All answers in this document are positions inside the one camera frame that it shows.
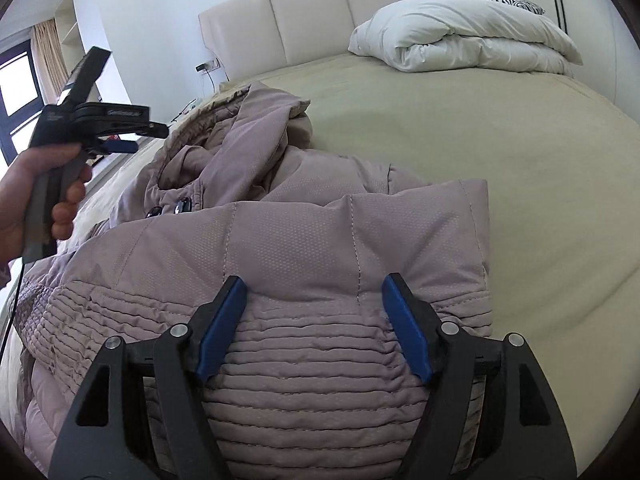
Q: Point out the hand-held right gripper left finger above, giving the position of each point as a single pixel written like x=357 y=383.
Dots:
x=222 y=320

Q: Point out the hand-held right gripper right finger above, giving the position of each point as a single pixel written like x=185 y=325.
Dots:
x=402 y=317

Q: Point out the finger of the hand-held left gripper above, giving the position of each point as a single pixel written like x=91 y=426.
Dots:
x=150 y=128
x=120 y=145

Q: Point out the mauve puffer jacket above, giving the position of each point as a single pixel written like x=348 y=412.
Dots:
x=280 y=240

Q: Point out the person's left hand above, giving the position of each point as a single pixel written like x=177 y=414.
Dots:
x=30 y=200

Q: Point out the dark framed window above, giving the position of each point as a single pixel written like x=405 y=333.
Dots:
x=17 y=95

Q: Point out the beige curtain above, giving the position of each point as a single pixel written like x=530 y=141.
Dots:
x=49 y=60

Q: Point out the beige bed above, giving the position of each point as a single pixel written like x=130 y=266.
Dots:
x=450 y=160

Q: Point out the cream padded headboard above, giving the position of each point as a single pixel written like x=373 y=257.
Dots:
x=320 y=15

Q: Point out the folded white duvet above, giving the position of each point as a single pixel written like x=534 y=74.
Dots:
x=465 y=40

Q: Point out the zebra print pillow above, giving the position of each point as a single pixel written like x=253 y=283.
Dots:
x=517 y=5

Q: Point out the wall power socket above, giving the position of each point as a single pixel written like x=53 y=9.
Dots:
x=209 y=65

